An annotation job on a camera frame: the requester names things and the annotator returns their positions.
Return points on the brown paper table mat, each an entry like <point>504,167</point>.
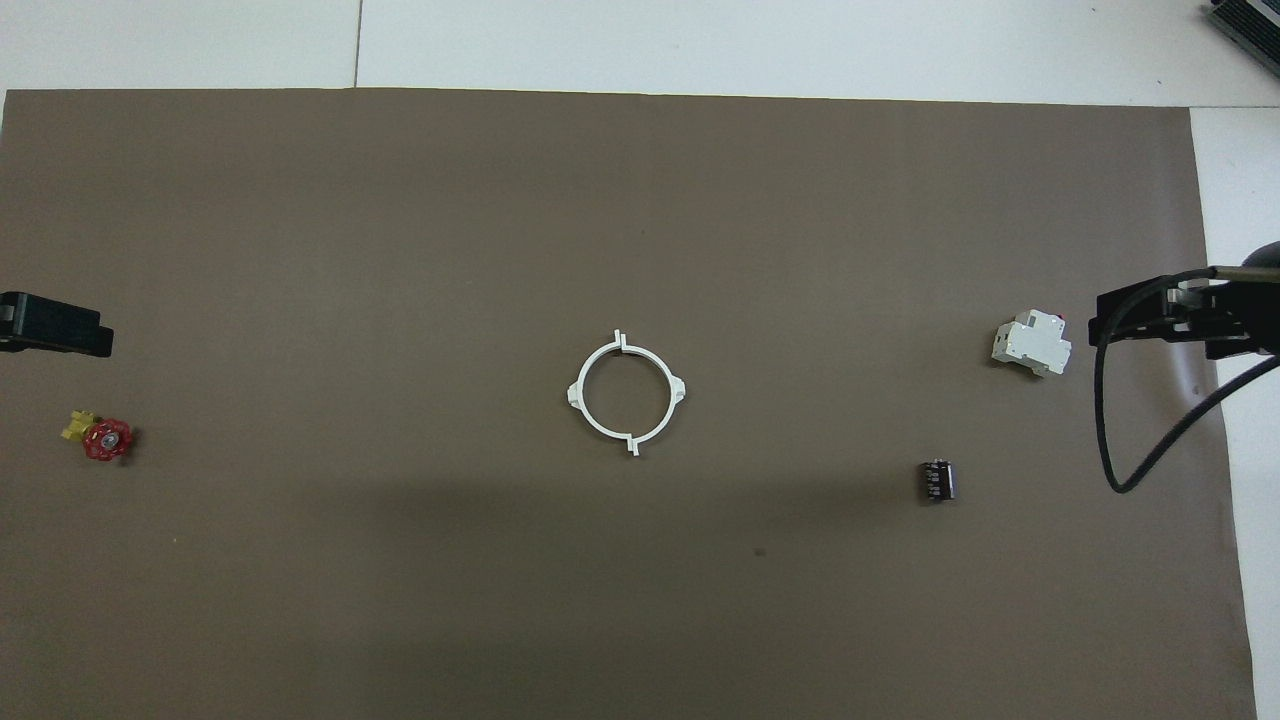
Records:
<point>640,600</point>

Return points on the white half pipe clamp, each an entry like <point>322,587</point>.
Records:
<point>590,420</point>
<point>668,375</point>

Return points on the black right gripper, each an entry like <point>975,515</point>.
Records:
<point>1245,315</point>

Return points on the grey ribbed device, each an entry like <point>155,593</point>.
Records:
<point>1250,25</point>

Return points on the red handwheel yellow valve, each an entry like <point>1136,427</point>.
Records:
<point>107,440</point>

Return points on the black cylindrical capacitor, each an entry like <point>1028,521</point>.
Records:
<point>937,481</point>

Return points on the white circuit breaker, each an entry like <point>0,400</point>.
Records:
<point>1030,345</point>

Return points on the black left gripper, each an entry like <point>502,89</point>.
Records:
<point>10,320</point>

